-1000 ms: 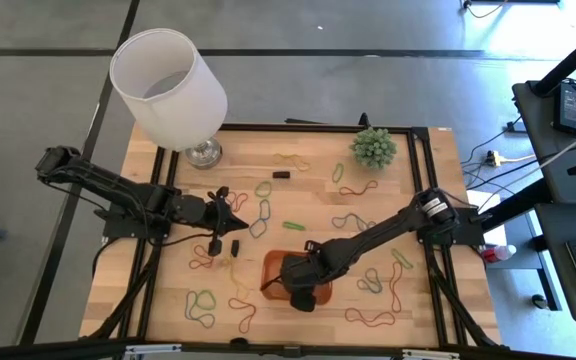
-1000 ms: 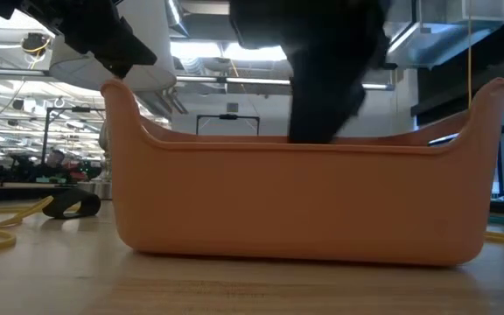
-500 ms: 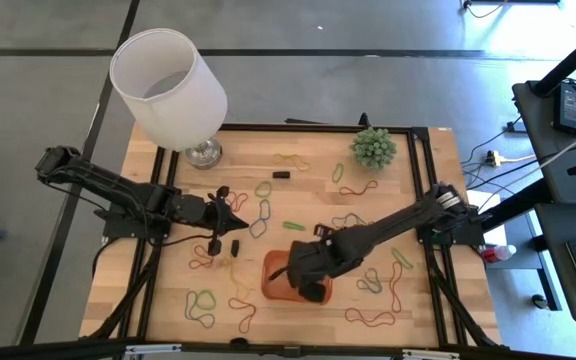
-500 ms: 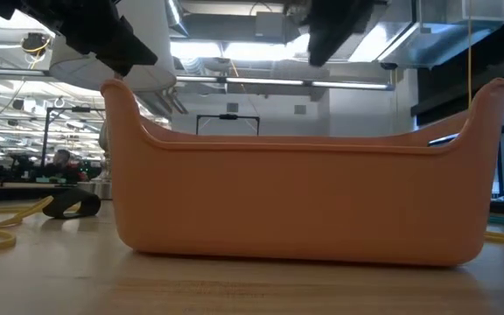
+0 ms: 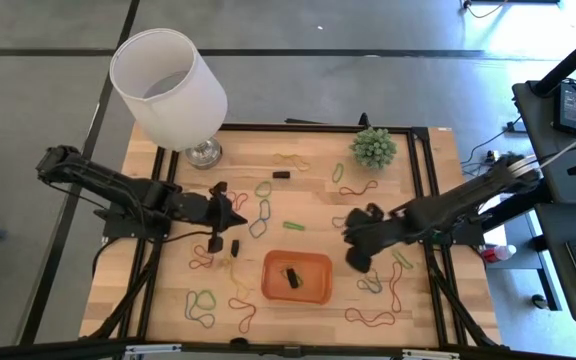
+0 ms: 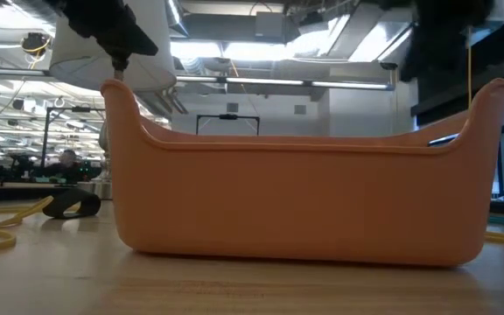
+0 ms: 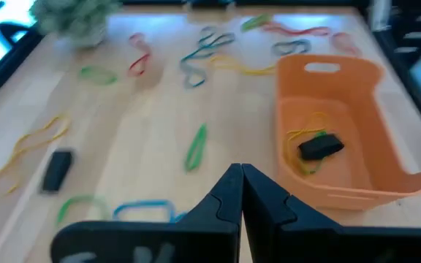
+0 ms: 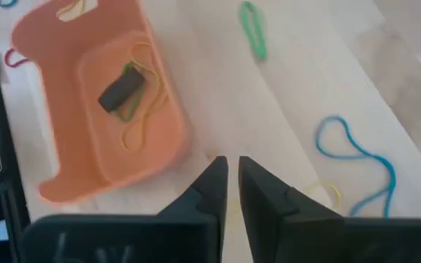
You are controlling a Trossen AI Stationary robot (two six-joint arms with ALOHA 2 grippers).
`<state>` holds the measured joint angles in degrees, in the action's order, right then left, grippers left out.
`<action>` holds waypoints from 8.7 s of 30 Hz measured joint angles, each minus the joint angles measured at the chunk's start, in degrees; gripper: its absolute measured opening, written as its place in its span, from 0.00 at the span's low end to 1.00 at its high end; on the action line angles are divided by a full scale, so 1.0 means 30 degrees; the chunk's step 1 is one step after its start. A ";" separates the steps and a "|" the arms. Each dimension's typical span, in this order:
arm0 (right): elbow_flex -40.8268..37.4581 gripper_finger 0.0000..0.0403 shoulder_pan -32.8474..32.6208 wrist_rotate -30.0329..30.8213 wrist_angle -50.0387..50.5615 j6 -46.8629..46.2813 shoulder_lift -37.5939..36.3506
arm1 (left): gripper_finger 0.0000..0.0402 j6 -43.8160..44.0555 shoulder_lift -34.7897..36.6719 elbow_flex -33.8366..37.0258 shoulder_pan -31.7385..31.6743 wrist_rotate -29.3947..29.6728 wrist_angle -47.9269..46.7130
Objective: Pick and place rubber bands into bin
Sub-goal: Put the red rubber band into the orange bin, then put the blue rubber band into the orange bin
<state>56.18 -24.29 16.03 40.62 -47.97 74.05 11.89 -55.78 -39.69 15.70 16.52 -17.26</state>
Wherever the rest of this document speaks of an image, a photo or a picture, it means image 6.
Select long ceiling light strip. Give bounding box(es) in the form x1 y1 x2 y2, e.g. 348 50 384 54
175 74 396 92

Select black rectangular frame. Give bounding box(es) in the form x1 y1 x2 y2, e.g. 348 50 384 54
195 114 261 137

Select black stand frame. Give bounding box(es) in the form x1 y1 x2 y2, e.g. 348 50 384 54
39 106 108 172

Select black ceiling cord reel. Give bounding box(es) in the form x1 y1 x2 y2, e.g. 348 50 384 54
20 32 53 57

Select dark background workbench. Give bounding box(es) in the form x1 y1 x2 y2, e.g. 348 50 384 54
0 180 78 203

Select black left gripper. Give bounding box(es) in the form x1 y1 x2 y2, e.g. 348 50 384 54
44 0 159 58

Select person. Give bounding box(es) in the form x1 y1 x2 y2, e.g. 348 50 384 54
44 149 85 184

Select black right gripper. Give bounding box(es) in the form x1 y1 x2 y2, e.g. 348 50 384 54
402 0 498 80

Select white shade silver table lamp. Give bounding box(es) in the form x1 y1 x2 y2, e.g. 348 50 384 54
49 0 178 200

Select gray ceiling box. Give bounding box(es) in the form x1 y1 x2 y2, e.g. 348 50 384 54
255 11 286 39

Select orange plastic bin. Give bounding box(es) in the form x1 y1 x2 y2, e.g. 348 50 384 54
100 77 504 267

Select pile of coloured rubber bands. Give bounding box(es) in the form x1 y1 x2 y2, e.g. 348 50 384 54
465 25 473 110

